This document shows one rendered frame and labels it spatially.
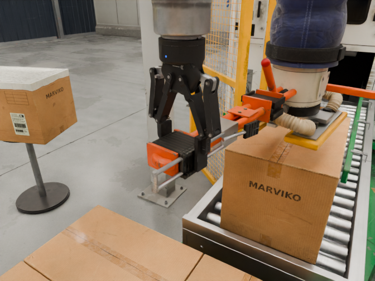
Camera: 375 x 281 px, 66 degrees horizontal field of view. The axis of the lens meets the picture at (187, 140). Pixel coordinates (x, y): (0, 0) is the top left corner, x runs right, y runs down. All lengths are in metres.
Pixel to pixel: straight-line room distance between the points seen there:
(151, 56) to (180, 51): 1.53
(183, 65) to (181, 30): 0.06
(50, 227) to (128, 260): 1.20
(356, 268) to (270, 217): 0.34
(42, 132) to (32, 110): 0.15
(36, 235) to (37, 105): 0.91
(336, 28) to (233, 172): 0.59
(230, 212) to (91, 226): 0.62
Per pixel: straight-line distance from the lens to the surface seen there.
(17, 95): 2.03
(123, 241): 1.32
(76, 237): 1.40
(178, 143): 0.53
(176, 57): 0.46
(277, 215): 1.19
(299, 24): 0.91
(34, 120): 2.03
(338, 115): 1.14
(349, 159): 1.90
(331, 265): 1.34
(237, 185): 1.18
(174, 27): 0.44
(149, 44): 1.97
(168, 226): 2.16
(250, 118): 0.71
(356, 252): 1.35
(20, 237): 2.37
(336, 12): 0.95
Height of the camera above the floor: 1.47
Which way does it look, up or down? 26 degrees down
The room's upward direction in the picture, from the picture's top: straight up
